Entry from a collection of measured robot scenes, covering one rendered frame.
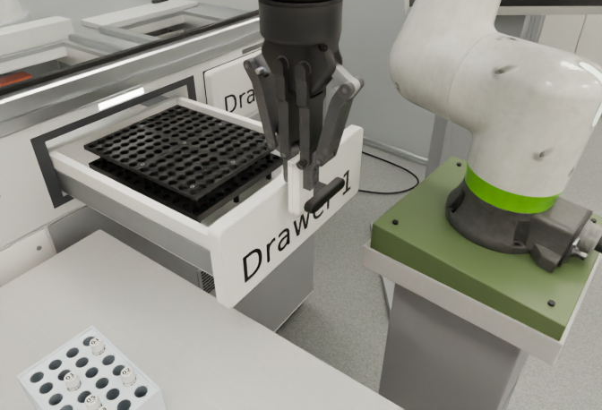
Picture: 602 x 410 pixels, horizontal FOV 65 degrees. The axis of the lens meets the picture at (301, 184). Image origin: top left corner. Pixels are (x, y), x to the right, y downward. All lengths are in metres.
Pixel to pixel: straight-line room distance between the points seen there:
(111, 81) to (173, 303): 0.34
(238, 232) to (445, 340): 0.42
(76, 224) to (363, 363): 0.99
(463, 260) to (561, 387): 1.02
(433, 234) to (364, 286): 1.06
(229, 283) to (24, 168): 0.34
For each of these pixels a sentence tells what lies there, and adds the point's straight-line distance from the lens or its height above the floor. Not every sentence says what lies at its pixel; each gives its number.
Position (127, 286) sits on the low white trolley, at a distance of 0.68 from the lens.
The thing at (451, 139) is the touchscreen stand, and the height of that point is 0.55.
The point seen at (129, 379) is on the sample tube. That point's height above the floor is 0.80.
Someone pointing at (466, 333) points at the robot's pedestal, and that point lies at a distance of 0.77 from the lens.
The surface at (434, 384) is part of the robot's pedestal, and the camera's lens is 0.89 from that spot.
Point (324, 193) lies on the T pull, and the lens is 0.55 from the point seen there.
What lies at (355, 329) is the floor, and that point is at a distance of 1.59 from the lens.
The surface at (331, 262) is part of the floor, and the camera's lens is 1.80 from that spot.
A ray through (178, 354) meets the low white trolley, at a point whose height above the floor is 0.76.
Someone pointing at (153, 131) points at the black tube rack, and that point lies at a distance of 0.74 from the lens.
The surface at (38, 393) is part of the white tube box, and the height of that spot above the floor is 0.80.
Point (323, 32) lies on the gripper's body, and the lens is 0.42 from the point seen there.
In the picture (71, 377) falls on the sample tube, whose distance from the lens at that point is 0.55.
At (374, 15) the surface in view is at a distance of 2.37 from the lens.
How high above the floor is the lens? 1.22
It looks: 33 degrees down
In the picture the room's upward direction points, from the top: straight up
